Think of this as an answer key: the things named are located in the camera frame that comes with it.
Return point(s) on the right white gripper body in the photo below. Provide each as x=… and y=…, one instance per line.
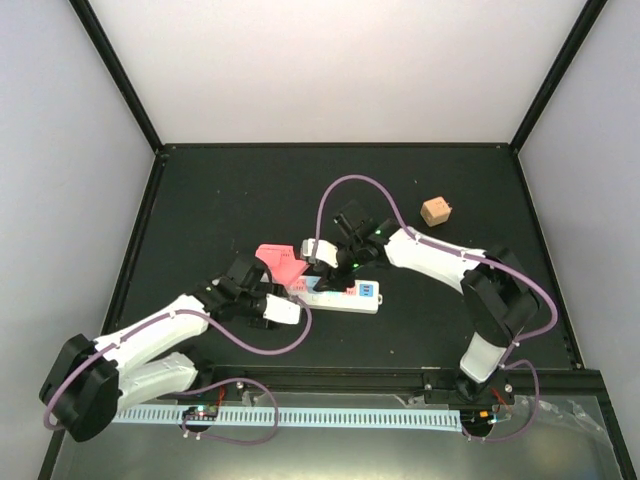
x=334, y=272

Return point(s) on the blue cube plug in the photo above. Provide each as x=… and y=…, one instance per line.
x=312, y=283

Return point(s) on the pink extension socket adapter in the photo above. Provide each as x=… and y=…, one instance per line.
x=282, y=262

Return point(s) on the white power strip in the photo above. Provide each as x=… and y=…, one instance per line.
x=364, y=297

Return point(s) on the orange cube plug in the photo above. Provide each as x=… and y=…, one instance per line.
x=435, y=211

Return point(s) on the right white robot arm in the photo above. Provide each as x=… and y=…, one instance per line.
x=499, y=304

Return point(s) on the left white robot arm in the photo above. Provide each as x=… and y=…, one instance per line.
x=93, y=380

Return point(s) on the left circuit board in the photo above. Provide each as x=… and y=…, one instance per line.
x=201, y=413

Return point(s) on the circuit board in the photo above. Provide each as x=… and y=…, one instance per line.
x=478, y=418
x=201, y=413

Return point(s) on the right circuit board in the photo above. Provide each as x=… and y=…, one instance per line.
x=478, y=418

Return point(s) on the black aluminium frame rail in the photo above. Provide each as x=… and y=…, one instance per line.
x=439, y=385

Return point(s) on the light blue slotted cable duct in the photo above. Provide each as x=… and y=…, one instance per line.
x=346, y=418

